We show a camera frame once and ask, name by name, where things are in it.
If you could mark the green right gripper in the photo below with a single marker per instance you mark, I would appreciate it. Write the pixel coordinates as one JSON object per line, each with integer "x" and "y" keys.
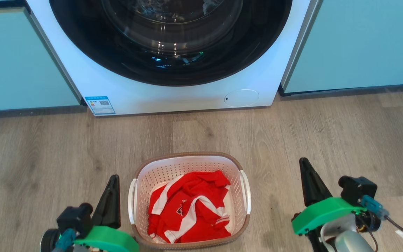
{"x": 324, "y": 211}

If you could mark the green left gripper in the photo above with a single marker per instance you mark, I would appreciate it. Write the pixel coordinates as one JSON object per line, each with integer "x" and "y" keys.
{"x": 110, "y": 239}

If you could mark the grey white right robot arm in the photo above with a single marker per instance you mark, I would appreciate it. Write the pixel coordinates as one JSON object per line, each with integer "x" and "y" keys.
{"x": 348, "y": 241}

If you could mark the white perforated laundry basket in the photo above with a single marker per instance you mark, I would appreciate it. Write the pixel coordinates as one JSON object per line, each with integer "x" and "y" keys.
{"x": 187, "y": 164}

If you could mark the red and white jersey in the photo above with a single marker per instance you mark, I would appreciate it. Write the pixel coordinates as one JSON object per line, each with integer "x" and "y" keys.
{"x": 194, "y": 210}

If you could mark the blue energy label sticker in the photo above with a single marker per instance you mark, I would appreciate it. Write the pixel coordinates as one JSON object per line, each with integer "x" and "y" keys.
{"x": 100, "y": 105}

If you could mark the dark cabinet plinth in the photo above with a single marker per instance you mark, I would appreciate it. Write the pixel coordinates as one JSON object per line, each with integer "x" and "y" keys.
{"x": 30, "y": 111}
{"x": 355, "y": 90}

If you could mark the white front-load washing machine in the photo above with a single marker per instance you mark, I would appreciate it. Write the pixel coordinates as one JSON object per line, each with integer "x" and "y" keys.
{"x": 187, "y": 99}

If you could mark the round white filter cover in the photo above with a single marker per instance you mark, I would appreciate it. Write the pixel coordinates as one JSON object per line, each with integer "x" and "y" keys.
{"x": 241, "y": 98}

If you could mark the dark round washing machine door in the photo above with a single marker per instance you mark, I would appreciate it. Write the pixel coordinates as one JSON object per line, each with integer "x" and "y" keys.
{"x": 82, "y": 45}

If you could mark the pale green cabinet door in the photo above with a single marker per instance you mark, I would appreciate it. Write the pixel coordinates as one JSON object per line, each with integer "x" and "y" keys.
{"x": 355, "y": 42}
{"x": 19, "y": 59}

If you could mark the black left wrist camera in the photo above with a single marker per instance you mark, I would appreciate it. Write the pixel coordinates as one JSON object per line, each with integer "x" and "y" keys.
{"x": 73, "y": 218}

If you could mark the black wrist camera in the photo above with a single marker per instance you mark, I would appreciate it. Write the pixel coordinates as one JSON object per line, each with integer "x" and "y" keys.
{"x": 73, "y": 218}
{"x": 359, "y": 189}

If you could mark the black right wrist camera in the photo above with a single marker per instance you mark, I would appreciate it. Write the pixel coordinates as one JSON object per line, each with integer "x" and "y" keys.
{"x": 359, "y": 189}

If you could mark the teal left camera connector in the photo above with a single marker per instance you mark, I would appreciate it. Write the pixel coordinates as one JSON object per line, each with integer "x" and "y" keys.
{"x": 65, "y": 239}

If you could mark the blue right camera connector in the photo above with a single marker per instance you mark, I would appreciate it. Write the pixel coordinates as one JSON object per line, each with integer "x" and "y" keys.
{"x": 374, "y": 206}

